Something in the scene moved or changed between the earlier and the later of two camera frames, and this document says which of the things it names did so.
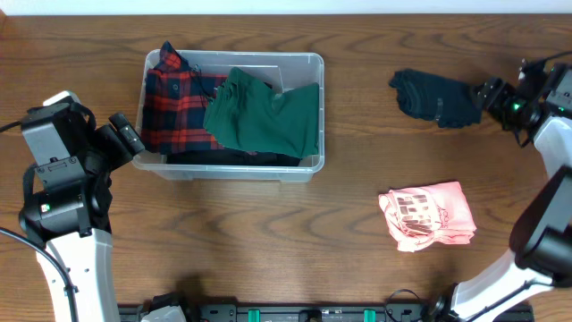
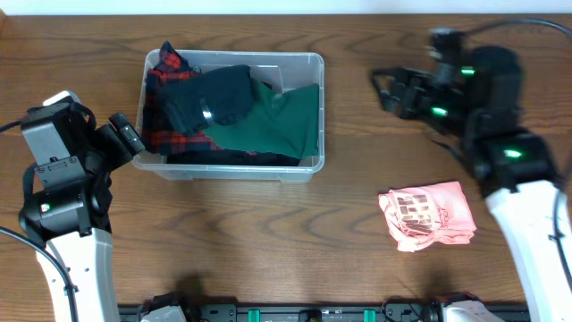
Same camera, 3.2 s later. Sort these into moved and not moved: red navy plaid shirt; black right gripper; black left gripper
Moved: black right gripper
Not moved: black left gripper; red navy plaid shirt
